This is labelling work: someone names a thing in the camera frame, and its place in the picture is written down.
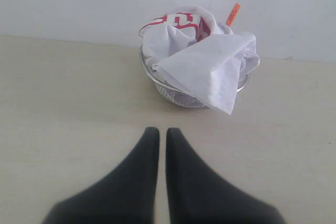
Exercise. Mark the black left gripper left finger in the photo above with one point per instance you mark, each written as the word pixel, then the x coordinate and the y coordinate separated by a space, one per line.
pixel 125 195

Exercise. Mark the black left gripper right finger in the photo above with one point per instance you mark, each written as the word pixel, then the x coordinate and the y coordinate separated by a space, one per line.
pixel 197 194

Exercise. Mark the white t-shirt red Chinese logo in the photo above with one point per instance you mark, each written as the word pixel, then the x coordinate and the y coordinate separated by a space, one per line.
pixel 189 49

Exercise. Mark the orange paper tag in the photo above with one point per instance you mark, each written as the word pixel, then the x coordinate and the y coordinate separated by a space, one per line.
pixel 231 17

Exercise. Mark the metal wire mesh basket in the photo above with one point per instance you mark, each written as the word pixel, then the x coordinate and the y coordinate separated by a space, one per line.
pixel 168 92

